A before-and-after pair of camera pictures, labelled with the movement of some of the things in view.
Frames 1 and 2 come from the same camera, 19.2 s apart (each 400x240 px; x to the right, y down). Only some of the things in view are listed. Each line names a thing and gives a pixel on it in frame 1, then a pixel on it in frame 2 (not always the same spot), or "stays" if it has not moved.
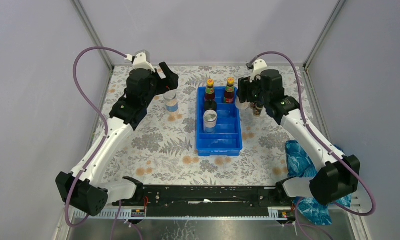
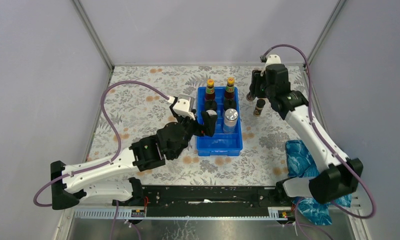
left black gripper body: x=156 y=85 -> x=192 y=128
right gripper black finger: x=244 y=89 -> x=255 y=86
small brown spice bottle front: x=259 y=106 stays
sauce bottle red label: x=229 y=95 stays
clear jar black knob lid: x=210 y=104 stays
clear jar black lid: x=244 y=106 -> x=230 y=103
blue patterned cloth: x=300 y=165 stays
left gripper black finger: x=171 y=80 -> x=210 y=122
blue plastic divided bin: x=227 y=140 stays
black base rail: x=207 y=200 stays
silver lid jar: x=172 y=105 -> x=230 y=120
